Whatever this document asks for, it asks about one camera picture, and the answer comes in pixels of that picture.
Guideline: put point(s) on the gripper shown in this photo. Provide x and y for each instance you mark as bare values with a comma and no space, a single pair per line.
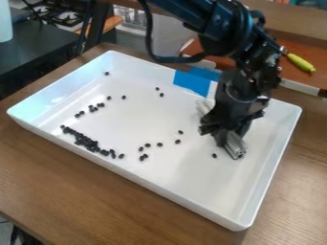
236,102

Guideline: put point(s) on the silver metal bar tool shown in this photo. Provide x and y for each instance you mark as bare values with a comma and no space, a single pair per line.
235,147

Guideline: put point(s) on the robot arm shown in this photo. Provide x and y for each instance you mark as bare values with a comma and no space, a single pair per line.
221,25

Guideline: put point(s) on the pile of black bits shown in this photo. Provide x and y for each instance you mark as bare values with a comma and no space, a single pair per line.
87,142

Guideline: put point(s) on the blue tape patch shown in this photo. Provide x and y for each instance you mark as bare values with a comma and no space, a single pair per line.
191,81

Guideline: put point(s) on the yellow toy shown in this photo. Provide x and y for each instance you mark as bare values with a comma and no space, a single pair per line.
300,62

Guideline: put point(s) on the white tray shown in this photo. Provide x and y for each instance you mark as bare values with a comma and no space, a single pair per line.
170,178

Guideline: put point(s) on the toy stove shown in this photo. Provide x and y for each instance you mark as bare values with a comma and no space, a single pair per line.
64,16

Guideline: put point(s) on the black table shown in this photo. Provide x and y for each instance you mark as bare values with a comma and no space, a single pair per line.
34,44

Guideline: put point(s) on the white container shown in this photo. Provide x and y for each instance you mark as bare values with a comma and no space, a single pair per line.
5,22

